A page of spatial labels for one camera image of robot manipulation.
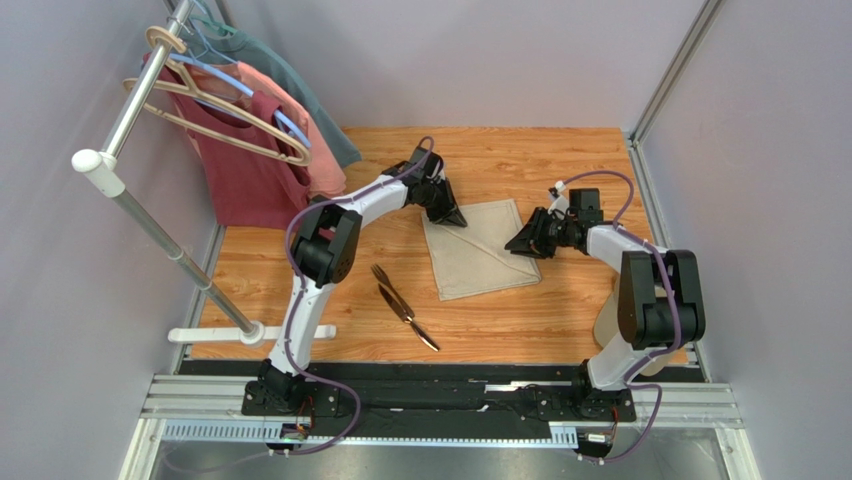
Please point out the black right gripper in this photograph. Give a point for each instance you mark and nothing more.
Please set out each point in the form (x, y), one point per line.
(540, 232)

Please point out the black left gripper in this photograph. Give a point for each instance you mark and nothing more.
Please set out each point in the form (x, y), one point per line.
(449, 214)

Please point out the beige cloth napkin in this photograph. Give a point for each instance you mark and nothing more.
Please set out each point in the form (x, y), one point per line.
(472, 260)

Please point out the silver fork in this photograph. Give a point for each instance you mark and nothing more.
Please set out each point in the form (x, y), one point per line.
(385, 281)

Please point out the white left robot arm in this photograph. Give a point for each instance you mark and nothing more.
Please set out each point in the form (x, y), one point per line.
(324, 242)

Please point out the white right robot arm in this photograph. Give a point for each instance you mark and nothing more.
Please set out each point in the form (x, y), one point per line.
(659, 307)

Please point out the salmon pink t-shirt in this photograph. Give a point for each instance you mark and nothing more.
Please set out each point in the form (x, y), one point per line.
(326, 176)

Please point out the beige baseball cap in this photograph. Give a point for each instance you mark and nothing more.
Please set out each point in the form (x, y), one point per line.
(606, 328)

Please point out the silver table knife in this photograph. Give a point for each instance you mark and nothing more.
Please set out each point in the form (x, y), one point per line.
(407, 319)

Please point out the dark red t-shirt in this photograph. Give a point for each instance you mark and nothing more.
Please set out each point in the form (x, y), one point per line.
(246, 189)

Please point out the teal green shirt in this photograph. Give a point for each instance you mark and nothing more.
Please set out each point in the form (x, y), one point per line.
(245, 48)

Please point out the blue plastic hanger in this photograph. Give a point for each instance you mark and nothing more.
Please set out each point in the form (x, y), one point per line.
(284, 124)

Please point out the beige wooden hanger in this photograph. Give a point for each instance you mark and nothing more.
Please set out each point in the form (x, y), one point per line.
(158, 36)

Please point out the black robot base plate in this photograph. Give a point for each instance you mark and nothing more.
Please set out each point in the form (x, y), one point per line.
(539, 401)

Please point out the green wire hanger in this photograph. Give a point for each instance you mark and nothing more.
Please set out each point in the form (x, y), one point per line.
(206, 26)

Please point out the aluminium frame rail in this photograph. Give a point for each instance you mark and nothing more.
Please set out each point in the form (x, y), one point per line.
(184, 408)

